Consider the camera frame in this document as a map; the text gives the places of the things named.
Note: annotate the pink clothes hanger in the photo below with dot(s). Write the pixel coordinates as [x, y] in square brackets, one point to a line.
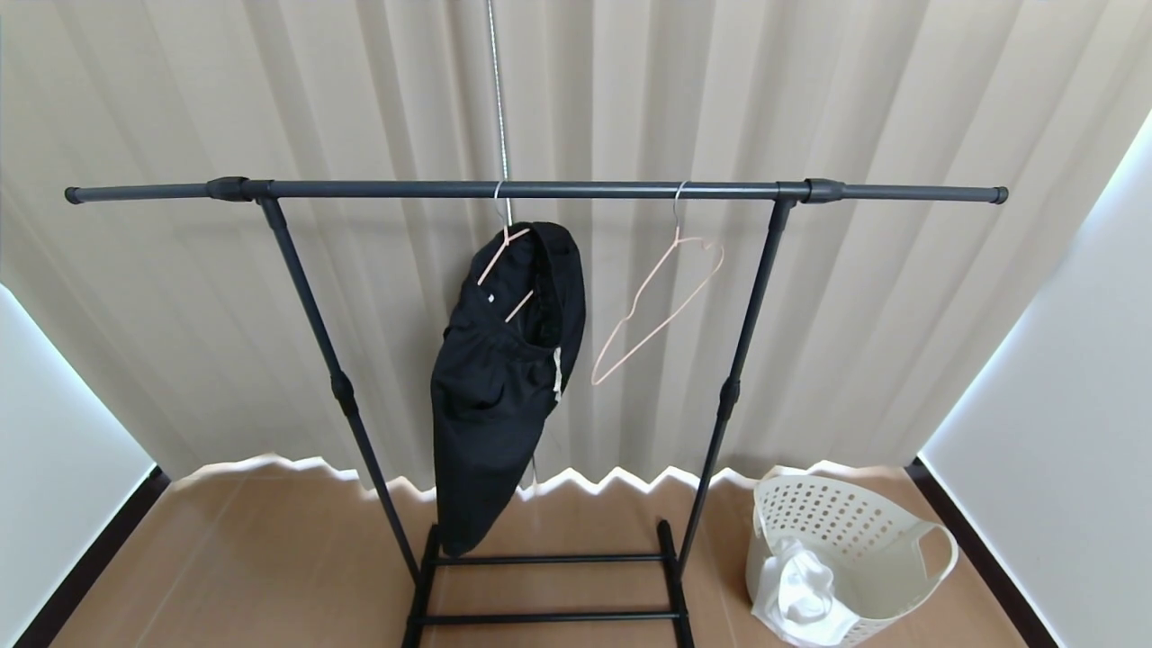
[675, 216]
[498, 247]

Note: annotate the black shorts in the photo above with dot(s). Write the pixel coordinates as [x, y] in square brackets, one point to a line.
[486, 432]

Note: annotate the white garment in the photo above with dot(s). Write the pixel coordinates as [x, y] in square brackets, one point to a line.
[801, 594]

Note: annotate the black clothes rack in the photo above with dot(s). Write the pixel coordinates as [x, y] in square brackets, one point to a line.
[450, 190]

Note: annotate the white laundry basket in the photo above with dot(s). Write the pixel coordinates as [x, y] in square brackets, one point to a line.
[900, 576]

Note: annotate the silver curtain wand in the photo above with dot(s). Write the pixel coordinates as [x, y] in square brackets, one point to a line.
[498, 90]

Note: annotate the beige curtain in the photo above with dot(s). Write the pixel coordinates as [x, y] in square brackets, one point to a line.
[810, 90]

